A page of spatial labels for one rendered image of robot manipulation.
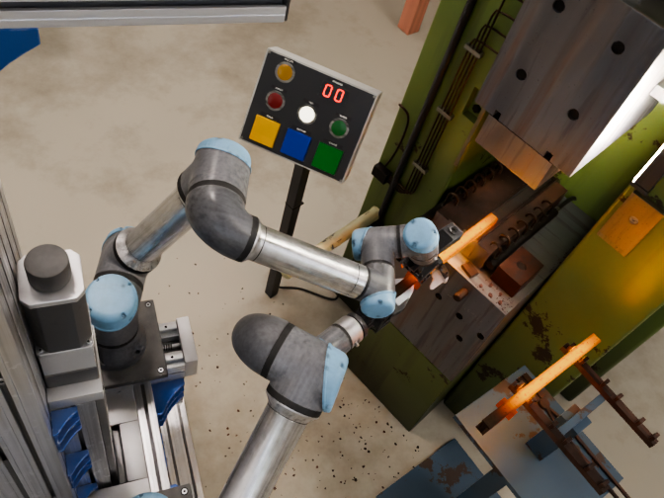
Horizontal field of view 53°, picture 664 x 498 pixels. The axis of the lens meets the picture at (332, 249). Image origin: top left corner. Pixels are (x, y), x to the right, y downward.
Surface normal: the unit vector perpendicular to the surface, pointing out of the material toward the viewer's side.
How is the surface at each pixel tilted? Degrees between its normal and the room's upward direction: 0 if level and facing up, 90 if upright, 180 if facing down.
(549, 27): 90
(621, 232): 90
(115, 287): 7
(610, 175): 90
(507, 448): 0
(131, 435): 0
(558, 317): 90
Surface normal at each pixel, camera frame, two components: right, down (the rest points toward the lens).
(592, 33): -0.71, 0.47
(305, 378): -0.08, -0.05
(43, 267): 0.20, -0.57
